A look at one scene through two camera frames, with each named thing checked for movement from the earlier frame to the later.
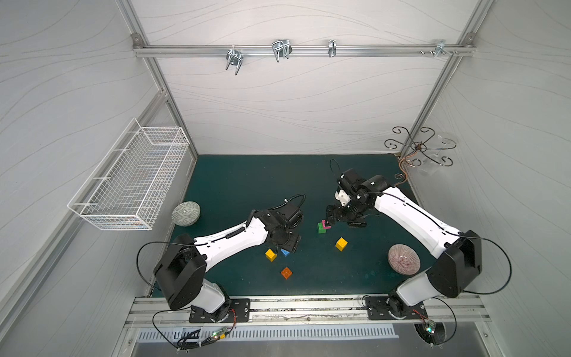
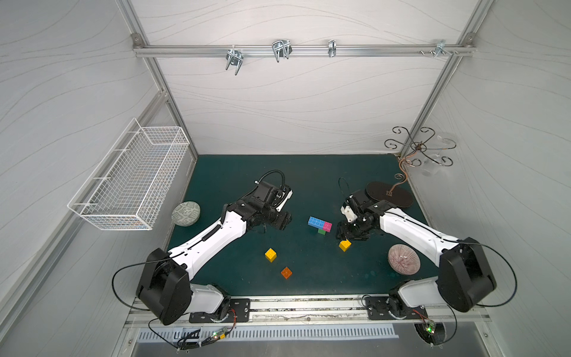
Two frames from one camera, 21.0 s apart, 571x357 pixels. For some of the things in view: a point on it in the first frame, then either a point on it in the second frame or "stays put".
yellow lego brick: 340,244 stays put
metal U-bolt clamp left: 235,58 stays put
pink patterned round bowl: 404,259 stays put
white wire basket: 127,189 stays put
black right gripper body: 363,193 -> 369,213
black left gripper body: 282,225 -> 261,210
